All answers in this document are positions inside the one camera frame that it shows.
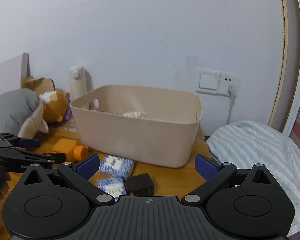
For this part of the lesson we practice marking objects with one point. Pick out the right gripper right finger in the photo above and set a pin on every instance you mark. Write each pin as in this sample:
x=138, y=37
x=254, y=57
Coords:
x=217, y=176

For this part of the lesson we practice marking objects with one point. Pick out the beige plastic storage bin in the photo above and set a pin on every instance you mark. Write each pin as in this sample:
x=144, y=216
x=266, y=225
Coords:
x=164, y=137

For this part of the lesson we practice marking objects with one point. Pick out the white wall socket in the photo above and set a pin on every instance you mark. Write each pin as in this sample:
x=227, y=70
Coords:
x=227, y=79

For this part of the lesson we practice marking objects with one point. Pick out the pink board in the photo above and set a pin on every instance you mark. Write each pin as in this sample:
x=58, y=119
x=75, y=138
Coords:
x=12, y=71

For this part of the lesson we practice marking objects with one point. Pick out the person's left hand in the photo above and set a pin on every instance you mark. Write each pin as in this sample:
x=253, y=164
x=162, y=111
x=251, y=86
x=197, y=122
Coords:
x=4, y=187

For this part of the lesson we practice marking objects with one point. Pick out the striped white pillow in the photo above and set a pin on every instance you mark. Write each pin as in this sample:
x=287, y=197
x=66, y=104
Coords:
x=245, y=143

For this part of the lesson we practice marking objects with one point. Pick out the patterned table mat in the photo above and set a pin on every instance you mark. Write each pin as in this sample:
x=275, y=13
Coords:
x=68, y=123

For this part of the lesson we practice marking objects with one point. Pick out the grey plush toy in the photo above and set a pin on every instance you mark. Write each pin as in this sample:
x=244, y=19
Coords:
x=21, y=113

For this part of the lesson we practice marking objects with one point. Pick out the white light switch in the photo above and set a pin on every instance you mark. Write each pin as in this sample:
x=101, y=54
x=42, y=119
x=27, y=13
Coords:
x=208, y=81

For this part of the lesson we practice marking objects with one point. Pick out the blue white tissue pack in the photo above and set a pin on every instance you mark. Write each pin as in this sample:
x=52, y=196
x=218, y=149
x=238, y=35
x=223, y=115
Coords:
x=113, y=185
x=116, y=166

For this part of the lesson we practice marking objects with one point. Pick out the white thermos bottle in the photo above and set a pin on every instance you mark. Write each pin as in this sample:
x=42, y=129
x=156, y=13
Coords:
x=78, y=82

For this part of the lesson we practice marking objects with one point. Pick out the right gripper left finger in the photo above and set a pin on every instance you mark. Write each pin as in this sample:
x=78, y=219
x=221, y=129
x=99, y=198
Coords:
x=77, y=177

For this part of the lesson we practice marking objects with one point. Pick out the orange plush toy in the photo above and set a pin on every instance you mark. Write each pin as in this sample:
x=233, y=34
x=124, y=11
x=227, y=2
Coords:
x=55, y=106

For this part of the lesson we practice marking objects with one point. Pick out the wooden door frame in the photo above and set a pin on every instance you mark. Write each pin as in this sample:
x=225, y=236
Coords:
x=287, y=100

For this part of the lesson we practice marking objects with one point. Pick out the white plug with cable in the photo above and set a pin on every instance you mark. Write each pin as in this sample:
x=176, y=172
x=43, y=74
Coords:
x=232, y=91

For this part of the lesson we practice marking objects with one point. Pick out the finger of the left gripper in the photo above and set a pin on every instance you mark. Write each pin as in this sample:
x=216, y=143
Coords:
x=24, y=142
x=56, y=158

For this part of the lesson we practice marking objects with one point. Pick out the orange bottle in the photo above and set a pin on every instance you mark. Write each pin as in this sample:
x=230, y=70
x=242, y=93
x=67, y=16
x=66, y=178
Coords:
x=73, y=150

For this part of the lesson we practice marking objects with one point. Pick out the dark snack package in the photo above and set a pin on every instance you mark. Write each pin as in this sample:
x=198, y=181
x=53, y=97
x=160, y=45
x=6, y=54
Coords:
x=107, y=112

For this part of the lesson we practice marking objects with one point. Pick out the white cloth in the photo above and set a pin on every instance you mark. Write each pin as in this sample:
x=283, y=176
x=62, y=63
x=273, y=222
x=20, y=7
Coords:
x=133, y=114

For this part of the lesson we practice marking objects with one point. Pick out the black small box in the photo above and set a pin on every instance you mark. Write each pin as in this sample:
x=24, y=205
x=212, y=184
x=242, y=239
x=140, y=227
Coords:
x=141, y=186

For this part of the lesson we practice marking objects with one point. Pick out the brown cardboard box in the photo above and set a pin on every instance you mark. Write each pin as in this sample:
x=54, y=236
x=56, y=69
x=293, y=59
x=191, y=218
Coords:
x=38, y=84

